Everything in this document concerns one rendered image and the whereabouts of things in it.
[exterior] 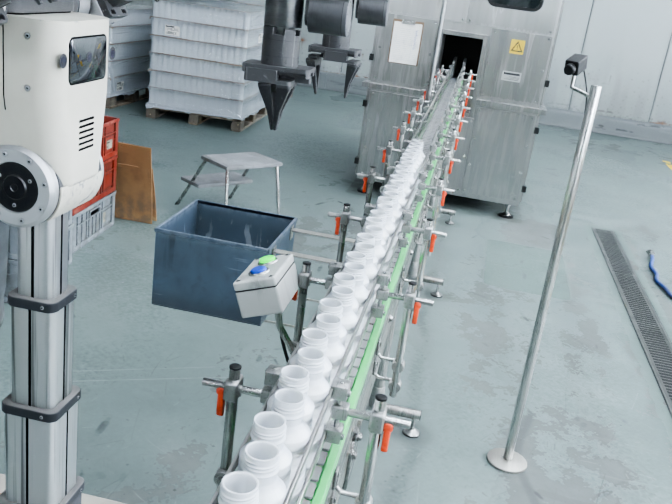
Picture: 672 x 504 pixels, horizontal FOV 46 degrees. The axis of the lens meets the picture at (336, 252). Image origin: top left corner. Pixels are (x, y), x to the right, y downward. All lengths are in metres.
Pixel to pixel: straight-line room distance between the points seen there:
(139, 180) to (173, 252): 2.90
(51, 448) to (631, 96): 10.65
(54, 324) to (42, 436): 0.26
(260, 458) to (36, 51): 0.89
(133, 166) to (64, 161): 3.42
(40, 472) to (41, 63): 0.89
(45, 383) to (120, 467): 1.07
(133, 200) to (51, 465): 3.36
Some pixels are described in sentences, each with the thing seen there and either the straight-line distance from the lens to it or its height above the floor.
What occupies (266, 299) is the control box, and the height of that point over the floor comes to 1.08.
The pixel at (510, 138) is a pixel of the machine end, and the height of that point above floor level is 0.63.
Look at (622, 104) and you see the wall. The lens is 11.83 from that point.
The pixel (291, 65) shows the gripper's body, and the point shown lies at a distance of 1.20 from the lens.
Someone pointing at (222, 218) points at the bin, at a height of 0.91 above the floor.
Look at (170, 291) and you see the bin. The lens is 2.16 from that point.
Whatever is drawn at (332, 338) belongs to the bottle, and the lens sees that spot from 1.14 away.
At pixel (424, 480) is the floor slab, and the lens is 2.91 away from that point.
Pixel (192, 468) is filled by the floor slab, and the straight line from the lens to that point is 2.81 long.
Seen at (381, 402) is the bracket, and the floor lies 1.10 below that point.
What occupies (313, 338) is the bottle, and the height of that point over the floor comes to 1.15.
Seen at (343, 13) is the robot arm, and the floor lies 1.58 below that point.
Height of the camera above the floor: 1.64
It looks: 19 degrees down
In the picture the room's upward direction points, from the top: 8 degrees clockwise
